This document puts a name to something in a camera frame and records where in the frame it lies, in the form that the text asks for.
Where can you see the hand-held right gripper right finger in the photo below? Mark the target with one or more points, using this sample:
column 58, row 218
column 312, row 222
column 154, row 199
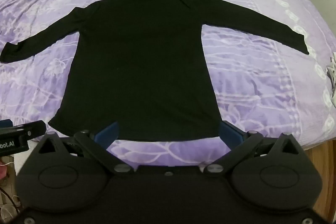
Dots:
column 227, row 134

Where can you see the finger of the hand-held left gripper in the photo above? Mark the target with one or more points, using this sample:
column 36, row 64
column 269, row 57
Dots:
column 31, row 129

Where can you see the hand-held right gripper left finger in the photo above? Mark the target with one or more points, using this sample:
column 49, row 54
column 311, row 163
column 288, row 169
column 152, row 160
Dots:
column 109, row 133

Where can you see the black long-sleeve shirt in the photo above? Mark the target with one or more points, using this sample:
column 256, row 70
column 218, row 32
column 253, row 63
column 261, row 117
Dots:
column 136, row 69

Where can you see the purple floral bedsheet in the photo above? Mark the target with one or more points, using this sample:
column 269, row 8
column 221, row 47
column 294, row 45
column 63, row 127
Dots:
column 249, row 77

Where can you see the white crumpled cloth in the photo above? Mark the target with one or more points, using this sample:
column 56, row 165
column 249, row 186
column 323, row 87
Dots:
column 331, row 74

